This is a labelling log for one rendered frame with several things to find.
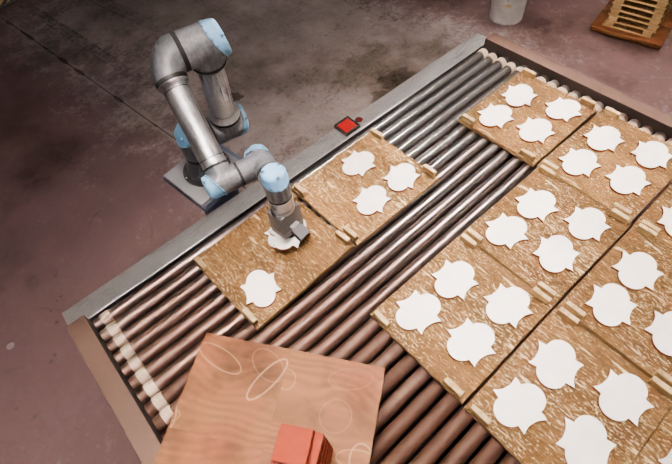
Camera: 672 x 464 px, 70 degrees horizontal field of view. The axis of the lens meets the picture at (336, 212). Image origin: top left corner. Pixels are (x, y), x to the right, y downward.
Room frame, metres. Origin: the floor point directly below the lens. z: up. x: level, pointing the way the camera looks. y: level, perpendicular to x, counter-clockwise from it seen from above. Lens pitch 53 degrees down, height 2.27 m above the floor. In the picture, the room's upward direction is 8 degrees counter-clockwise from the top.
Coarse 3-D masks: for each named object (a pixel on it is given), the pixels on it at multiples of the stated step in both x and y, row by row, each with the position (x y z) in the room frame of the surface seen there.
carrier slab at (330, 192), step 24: (360, 144) 1.32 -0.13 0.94; (384, 144) 1.30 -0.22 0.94; (336, 168) 1.21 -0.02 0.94; (384, 168) 1.18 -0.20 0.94; (312, 192) 1.11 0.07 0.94; (336, 192) 1.09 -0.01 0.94; (360, 192) 1.08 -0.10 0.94; (408, 192) 1.05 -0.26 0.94; (336, 216) 0.99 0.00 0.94; (360, 216) 0.97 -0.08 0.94; (384, 216) 0.96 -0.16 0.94; (360, 240) 0.88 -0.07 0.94
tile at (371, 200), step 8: (368, 192) 1.07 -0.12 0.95; (376, 192) 1.06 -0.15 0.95; (384, 192) 1.06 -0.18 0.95; (360, 200) 1.04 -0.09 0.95; (368, 200) 1.03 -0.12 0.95; (376, 200) 1.03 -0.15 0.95; (384, 200) 1.02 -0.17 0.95; (360, 208) 1.00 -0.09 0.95; (368, 208) 1.00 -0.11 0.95; (376, 208) 0.99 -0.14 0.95
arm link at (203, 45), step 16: (176, 32) 1.27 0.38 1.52; (192, 32) 1.26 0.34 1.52; (208, 32) 1.26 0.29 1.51; (192, 48) 1.23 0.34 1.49; (208, 48) 1.24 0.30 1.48; (224, 48) 1.26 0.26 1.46; (192, 64) 1.22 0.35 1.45; (208, 64) 1.24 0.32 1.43; (224, 64) 1.28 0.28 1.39; (208, 80) 1.28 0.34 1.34; (224, 80) 1.30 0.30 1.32; (208, 96) 1.31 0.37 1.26; (224, 96) 1.31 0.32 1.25; (208, 112) 1.38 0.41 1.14; (224, 112) 1.32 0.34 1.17; (240, 112) 1.38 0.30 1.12; (224, 128) 1.32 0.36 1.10; (240, 128) 1.35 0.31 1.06
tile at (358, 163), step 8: (360, 152) 1.26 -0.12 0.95; (368, 152) 1.26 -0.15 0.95; (344, 160) 1.23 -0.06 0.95; (352, 160) 1.23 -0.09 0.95; (360, 160) 1.22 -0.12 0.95; (368, 160) 1.22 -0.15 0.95; (344, 168) 1.19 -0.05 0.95; (352, 168) 1.19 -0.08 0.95; (360, 168) 1.18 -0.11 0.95; (368, 168) 1.18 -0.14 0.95; (352, 176) 1.16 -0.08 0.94
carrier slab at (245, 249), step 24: (264, 216) 1.03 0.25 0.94; (312, 216) 1.00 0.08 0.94; (240, 240) 0.94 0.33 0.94; (264, 240) 0.93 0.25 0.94; (312, 240) 0.90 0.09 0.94; (336, 240) 0.89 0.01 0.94; (216, 264) 0.86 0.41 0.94; (240, 264) 0.85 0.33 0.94; (264, 264) 0.83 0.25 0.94; (288, 264) 0.82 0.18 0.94; (312, 264) 0.81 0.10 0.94; (240, 288) 0.76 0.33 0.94; (288, 288) 0.73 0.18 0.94; (264, 312) 0.66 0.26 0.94
